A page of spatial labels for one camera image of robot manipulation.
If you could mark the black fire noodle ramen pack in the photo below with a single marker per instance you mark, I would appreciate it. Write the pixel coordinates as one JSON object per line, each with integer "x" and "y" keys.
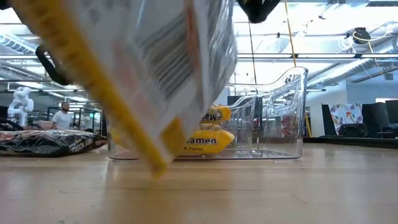
{"x": 46, "y": 141}

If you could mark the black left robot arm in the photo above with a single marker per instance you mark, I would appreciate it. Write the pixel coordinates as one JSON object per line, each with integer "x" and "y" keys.
{"x": 3, "y": 3}

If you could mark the red fabric partition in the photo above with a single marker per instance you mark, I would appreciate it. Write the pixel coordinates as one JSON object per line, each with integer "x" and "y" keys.
{"x": 286, "y": 124}

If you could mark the floral patterned cloth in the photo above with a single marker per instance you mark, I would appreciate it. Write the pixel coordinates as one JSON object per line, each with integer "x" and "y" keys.
{"x": 345, "y": 115}

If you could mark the black office chair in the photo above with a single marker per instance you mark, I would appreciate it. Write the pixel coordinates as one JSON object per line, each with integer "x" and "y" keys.
{"x": 353, "y": 130}

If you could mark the black desk monitor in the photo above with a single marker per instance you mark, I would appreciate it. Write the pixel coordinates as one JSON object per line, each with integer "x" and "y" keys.
{"x": 374, "y": 116}
{"x": 392, "y": 112}

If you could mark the black partition panel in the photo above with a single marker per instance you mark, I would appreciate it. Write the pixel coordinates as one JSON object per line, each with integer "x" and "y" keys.
{"x": 104, "y": 124}

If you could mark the person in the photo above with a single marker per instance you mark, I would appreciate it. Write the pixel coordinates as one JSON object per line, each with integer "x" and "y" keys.
{"x": 63, "y": 119}

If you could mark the white robot figure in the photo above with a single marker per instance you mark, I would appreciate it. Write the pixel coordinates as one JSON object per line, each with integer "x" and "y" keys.
{"x": 20, "y": 104}

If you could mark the long ceiling light rail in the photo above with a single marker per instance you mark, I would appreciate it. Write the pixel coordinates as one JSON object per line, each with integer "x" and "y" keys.
{"x": 311, "y": 56}

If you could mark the silver ceiling air duct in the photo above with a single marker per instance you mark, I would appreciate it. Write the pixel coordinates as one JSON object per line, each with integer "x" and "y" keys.
{"x": 15, "y": 43}
{"x": 342, "y": 73}

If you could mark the black metal rack frame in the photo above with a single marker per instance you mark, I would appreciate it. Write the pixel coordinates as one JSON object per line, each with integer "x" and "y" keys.
{"x": 84, "y": 116}

